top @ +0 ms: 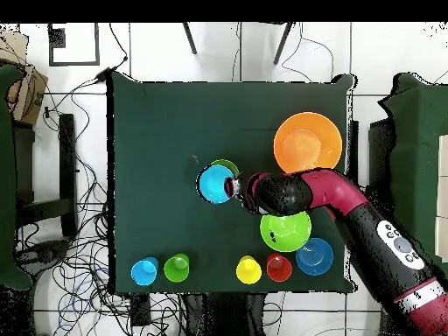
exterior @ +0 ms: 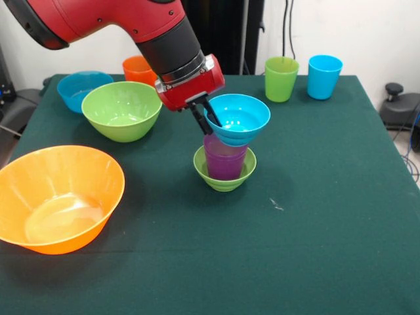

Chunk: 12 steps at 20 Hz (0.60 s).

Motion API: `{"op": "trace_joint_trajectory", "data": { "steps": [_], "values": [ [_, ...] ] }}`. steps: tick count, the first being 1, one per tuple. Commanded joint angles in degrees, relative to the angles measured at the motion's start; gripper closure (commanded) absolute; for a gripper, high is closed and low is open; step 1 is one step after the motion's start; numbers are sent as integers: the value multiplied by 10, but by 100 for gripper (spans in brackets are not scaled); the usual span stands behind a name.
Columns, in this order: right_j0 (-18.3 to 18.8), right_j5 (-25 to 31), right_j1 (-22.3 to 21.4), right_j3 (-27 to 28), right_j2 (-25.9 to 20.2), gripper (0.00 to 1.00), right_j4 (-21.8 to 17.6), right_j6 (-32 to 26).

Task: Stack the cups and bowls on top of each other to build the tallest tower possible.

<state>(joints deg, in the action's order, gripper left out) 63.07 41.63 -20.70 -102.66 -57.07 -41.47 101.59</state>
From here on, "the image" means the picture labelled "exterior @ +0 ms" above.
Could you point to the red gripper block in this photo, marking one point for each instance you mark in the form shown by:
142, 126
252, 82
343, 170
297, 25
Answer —
193, 88

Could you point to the small cyan bowl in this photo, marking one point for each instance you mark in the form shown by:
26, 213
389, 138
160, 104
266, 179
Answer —
246, 121

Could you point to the purple cup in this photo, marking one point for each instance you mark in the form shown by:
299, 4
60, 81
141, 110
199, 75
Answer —
224, 164

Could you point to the small green bowl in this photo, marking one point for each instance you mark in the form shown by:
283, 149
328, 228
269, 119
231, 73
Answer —
224, 185

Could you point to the green cup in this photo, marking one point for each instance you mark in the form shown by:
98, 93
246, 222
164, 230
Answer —
282, 82

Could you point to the large green bowl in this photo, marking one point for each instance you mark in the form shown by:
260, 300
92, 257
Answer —
118, 111

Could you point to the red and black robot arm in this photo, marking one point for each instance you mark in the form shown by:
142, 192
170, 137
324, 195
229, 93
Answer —
131, 26

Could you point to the red-orange cup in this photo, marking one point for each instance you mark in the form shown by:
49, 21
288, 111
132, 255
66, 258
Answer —
136, 70

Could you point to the blue cup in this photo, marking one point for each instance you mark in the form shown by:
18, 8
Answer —
324, 78

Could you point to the dark green tablecloth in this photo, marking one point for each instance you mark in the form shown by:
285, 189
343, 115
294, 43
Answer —
229, 246

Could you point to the large blue bowl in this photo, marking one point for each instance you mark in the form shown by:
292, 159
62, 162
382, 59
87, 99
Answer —
72, 88

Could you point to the large orange bowl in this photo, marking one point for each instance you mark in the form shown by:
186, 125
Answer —
59, 203

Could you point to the grey floor base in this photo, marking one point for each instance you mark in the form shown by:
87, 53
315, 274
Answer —
19, 108

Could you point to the grey base with black knob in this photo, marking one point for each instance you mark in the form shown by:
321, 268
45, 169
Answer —
398, 111

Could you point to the black equipment box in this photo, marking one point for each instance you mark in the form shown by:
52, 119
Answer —
6, 82

